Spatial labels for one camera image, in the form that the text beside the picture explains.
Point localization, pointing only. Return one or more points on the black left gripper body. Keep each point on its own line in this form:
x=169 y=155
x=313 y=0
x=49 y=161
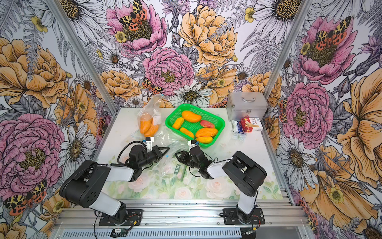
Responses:
x=146 y=160

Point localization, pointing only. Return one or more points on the blue white small packet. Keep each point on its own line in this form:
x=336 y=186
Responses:
x=236 y=127

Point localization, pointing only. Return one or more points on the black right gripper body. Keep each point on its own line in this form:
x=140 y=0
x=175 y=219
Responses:
x=196 y=165

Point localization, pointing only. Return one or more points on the aluminium front rail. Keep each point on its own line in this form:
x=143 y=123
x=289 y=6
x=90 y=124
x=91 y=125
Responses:
x=188 y=213

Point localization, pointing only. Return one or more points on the silver metal case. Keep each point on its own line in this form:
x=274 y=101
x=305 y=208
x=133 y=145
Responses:
x=241 y=104

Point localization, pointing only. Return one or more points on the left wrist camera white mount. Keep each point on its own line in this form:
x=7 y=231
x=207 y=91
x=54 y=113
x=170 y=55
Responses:
x=148 y=141

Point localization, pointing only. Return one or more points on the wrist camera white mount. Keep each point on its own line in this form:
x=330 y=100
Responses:
x=148 y=141
x=193 y=143

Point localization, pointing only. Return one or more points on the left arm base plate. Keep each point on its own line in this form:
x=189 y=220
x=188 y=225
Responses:
x=131 y=217

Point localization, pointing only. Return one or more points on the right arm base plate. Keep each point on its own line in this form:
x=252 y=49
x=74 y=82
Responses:
x=235 y=216

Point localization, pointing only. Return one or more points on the red mango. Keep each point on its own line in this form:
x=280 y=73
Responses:
x=206 y=124

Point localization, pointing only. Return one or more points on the red white snack box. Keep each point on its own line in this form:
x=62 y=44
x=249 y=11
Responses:
x=251 y=125

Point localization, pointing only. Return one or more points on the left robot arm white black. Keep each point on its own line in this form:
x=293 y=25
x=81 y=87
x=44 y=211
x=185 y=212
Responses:
x=84 y=186

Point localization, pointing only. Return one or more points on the yellow orange mango basket front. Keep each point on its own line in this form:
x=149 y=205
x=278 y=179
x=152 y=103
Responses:
x=187 y=132

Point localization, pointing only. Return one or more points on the clear zip-top bag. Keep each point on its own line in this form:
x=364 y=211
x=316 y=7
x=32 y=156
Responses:
x=152 y=110

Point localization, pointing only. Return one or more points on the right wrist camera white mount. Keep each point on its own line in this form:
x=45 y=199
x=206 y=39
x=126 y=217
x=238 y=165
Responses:
x=193 y=143

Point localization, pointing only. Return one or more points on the yellow wrinkled mango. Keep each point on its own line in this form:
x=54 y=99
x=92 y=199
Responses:
x=178 y=123

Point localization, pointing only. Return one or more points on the pile of clear zip bags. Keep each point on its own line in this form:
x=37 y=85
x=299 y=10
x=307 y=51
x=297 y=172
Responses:
x=168 y=167

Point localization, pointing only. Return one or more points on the green plastic basket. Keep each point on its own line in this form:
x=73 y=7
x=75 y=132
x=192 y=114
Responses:
x=194 y=127

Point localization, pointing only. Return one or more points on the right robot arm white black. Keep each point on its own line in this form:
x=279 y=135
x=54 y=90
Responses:
x=247 y=175

